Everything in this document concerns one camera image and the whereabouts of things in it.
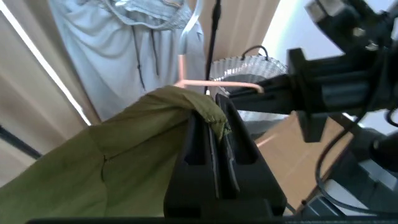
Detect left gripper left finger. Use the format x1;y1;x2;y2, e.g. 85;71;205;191
164;110;220;218

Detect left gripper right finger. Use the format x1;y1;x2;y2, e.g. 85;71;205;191
215;93;288;218

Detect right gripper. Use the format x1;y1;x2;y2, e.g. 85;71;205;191
228;47;389;144

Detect pink clothes hanger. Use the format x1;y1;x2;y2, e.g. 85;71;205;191
174;0;265;94

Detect green garment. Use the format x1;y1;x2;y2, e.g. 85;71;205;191
0;85;233;218

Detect pale grey shorts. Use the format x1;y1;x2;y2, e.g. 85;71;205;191
48;0;206;122

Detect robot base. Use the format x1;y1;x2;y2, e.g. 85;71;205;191
298;127;398;218

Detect white laundry basket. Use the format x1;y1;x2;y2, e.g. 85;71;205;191
208;45;289;141

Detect black clothes rack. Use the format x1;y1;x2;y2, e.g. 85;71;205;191
0;0;223;160

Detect beige curtain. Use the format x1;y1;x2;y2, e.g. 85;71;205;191
0;0;280;187

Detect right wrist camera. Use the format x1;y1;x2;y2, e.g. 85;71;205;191
303;0;398;54

